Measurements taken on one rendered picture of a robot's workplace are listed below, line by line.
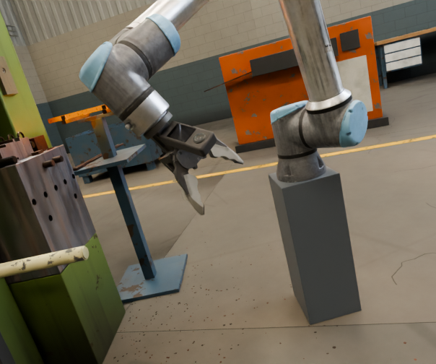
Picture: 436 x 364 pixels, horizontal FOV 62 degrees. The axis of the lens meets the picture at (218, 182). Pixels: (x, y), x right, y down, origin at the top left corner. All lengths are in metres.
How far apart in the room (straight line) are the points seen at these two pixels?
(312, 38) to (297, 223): 0.64
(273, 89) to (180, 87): 4.87
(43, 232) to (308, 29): 1.16
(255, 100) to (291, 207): 3.49
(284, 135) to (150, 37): 0.72
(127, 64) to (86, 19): 9.64
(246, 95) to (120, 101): 4.11
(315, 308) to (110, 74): 1.21
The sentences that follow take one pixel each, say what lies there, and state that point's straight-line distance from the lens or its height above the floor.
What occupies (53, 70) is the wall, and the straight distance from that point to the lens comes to 11.02.
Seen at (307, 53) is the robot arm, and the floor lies 1.03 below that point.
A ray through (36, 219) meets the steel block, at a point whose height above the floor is 0.70.
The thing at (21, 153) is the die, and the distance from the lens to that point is 1.63.
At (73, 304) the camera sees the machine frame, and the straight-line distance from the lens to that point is 1.63.
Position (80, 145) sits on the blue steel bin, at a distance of 5.65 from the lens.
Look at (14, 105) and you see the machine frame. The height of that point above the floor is 1.14.
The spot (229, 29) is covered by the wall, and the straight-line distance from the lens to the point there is 8.95.
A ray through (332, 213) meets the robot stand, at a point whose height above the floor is 0.45.
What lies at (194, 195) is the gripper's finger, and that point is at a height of 0.82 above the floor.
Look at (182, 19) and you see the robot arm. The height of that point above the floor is 1.19.
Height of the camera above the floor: 1.03
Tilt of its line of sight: 16 degrees down
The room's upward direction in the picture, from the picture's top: 15 degrees counter-clockwise
